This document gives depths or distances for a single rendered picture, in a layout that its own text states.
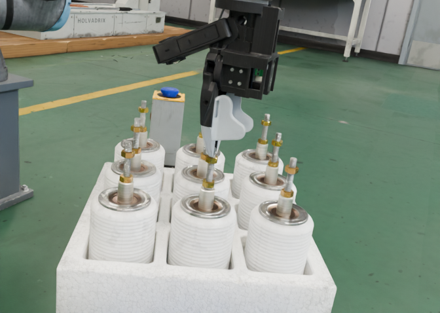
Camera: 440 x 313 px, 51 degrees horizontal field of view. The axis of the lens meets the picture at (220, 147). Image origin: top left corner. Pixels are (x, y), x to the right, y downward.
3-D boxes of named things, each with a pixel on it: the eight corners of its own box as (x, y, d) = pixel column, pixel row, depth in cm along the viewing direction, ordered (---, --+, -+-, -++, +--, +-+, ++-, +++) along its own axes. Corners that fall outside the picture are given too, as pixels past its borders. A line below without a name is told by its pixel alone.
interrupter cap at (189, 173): (198, 164, 85) (198, 161, 85) (232, 177, 81) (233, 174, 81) (171, 175, 79) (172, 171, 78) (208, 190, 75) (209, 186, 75)
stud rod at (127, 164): (123, 188, 68) (126, 140, 65) (129, 190, 67) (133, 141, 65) (120, 191, 67) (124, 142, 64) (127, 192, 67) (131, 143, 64)
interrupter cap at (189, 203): (225, 225, 65) (226, 220, 65) (173, 214, 66) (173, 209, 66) (234, 203, 72) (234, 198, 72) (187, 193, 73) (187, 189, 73)
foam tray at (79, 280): (54, 372, 68) (55, 268, 62) (101, 235, 104) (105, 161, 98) (313, 385, 72) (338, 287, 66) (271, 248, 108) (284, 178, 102)
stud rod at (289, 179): (285, 207, 69) (294, 160, 66) (280, 204, 69) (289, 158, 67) (289, 205, 70) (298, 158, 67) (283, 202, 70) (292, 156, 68)
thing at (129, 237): (101, 278, 79) (107, 181, 73) (156, 291, 77) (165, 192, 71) (75, 315, 70) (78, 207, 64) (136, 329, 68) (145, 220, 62)
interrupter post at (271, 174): (274, 180, 82) (277, 163, 81) (278, 186, 80) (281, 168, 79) (261, 179, 82) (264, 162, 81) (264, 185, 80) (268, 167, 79)
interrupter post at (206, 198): (211, 213, 68) (214, 192, 66) (195, 210, 68) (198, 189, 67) (214, 206, 70) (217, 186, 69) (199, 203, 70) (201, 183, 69)
